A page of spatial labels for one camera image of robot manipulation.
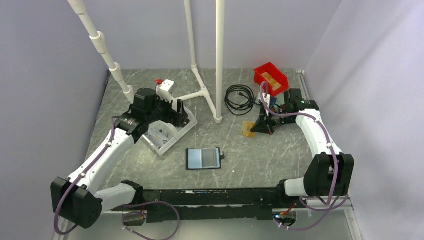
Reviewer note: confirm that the red plastic bin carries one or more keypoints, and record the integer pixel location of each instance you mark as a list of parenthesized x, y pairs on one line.
[(276, 73)]

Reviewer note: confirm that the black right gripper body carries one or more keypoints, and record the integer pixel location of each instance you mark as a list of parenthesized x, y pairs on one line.
[(277, 121)]

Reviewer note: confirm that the white plastic divided tray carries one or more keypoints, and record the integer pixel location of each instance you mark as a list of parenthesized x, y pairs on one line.
[(174, 133)]

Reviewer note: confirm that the black leather card holder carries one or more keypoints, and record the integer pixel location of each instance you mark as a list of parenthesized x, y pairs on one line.
[(204, 158)]

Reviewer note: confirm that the gold card in bin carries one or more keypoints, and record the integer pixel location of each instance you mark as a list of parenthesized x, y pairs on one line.
[(275, 85)]

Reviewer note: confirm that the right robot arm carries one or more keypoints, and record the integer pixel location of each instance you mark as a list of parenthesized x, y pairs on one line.
[(330, 172)]

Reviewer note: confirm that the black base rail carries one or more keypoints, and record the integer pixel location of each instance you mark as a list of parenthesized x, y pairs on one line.
[(259, 203)]

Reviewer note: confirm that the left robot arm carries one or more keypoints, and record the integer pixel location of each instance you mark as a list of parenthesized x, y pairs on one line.
[(77, 198)]

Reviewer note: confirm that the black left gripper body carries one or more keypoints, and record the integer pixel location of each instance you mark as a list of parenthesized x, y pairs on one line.
[(162, 111)]

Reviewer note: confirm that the gold card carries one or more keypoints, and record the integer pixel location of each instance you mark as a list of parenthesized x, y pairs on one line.
[(268, 77), (275, 85), (246, 129)]

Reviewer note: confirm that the white PVC pipe frame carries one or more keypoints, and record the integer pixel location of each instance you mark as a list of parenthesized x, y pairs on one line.
[(183, 10)]

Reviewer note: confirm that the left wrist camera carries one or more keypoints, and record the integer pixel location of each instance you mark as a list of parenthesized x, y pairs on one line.
[(165, 88)]

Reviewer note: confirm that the cards in tray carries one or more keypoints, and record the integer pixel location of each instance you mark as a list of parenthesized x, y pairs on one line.
[(157, 136)]

